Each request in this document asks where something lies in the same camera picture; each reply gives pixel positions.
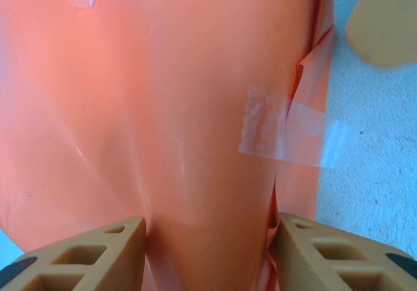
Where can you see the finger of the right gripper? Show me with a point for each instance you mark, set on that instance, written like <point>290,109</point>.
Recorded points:
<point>387,21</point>

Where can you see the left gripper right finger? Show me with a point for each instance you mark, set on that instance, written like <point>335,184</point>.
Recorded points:
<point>293,255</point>

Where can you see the orange wrapping paper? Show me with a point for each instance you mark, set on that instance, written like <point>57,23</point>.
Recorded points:
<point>146,92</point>

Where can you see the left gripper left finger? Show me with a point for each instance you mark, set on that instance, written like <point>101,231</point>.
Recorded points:
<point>130,255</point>

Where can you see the large clear tape piece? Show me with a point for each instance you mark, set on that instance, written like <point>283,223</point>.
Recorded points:
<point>270,125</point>

